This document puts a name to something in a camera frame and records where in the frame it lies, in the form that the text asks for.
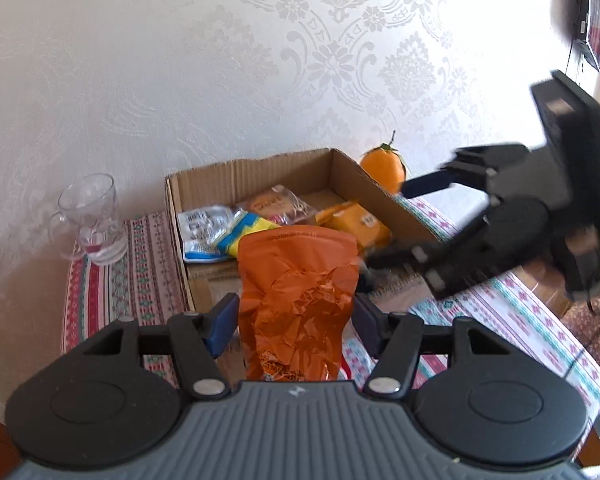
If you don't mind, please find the orange crinkled snack bag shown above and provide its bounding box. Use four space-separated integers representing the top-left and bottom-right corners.
236 225 362 384

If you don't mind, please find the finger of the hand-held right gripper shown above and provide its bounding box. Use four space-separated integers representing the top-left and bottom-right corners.
365 237 498 299
400 143 532 199

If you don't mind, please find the white and blue snack packet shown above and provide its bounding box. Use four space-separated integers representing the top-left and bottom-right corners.
176 205 236 265

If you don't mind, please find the blue and yellow snack packet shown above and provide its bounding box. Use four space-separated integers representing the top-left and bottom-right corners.
215 210 281 260

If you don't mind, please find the cardboard box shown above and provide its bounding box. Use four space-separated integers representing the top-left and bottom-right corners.
164 147 448 382

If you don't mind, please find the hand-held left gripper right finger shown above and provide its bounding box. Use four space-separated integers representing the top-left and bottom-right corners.
352 292 514 402

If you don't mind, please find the orange fruit with leaf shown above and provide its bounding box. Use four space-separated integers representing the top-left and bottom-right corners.
358 130 409 195

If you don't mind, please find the clear packet of brown cookies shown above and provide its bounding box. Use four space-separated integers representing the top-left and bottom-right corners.
235 185 317 227

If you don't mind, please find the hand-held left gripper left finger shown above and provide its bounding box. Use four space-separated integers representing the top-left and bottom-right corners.
82 292 241 402

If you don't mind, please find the clear glass mug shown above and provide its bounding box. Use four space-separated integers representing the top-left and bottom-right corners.
47 173 129 266

